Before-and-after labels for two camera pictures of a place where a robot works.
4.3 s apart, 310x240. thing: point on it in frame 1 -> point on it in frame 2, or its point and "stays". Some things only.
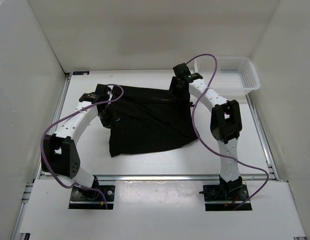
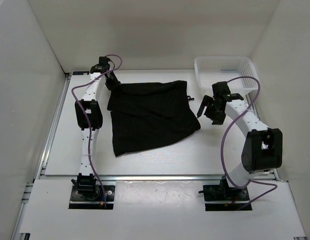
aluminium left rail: (60, 101) stays
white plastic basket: (235, 77) stays
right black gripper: (172, 90) -> (217, 119)
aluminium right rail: (270, 162) stays
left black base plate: (87, 199) stays
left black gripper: (113, 120) -> (116, 83)
